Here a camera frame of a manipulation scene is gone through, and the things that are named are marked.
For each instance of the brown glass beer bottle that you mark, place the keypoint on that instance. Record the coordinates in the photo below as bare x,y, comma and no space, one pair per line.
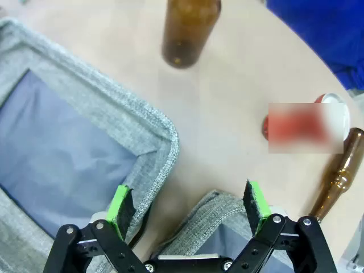
190,31
338,176

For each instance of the grey fabric basket, Bottle card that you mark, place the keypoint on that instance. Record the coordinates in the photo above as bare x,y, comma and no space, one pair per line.
113,105

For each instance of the red aluminium drink can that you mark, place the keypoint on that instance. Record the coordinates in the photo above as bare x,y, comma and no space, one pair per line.
330,99

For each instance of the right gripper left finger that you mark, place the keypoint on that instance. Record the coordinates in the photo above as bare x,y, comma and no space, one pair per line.
85,250

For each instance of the person torso in blue jacket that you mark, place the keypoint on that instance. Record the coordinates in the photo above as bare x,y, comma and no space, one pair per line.
327,31

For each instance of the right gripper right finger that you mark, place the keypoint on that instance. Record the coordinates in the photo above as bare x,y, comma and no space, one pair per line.
284,247

